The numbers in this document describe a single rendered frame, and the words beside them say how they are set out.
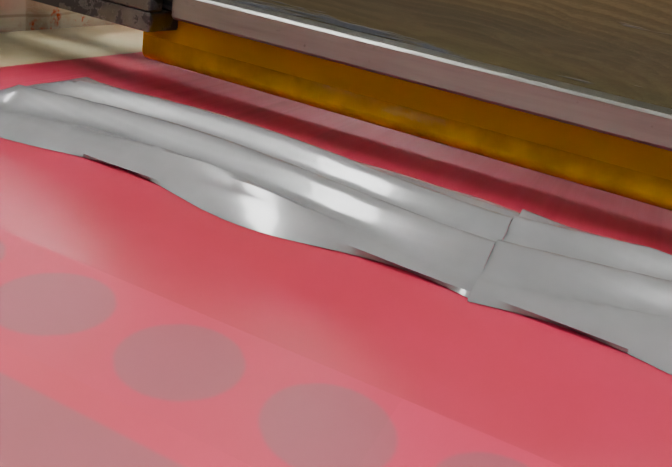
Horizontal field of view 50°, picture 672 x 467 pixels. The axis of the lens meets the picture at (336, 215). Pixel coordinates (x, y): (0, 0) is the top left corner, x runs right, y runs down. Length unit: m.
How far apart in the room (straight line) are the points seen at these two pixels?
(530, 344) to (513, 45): 0.12
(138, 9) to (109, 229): 0.14
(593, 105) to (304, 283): 0.11
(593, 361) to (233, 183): 0.10
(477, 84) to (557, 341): 0.10
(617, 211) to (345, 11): 0.12
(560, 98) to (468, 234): 0.07
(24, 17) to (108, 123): 0.16
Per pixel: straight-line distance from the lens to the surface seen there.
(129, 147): 0.22
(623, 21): 0.24
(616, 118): 0.23
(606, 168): 0.26
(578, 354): 0.16
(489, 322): 0.16
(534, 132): 0.26
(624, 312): 0.18
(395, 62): 0.25
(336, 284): 0.16
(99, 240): 0.17
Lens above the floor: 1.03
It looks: 22 degrees down
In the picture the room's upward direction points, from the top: 11 degrees clockwise
